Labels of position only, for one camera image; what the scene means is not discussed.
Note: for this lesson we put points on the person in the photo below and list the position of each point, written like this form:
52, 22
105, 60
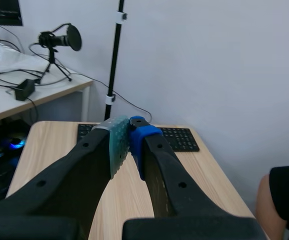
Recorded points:
282, 200

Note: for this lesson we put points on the computer monitor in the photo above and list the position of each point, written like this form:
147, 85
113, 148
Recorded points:
2, 15

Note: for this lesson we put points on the computer tower with blue lights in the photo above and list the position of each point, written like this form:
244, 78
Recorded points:
2, 155

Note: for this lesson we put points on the black pole with white clips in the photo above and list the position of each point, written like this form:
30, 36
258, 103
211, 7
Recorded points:
114, 62

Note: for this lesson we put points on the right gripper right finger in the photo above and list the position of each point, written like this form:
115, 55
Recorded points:
174, 195

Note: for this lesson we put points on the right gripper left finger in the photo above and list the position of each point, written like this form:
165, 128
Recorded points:
67, 180

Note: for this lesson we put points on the white desk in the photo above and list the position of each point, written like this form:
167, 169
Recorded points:
34, 82

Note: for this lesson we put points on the black power adapter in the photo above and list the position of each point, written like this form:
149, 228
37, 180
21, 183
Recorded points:
24, 89

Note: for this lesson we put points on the black microphone on tripod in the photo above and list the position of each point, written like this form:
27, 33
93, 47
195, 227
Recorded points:
59, 41

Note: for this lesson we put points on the black computer keyboard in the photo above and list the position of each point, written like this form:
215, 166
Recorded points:
182, 140

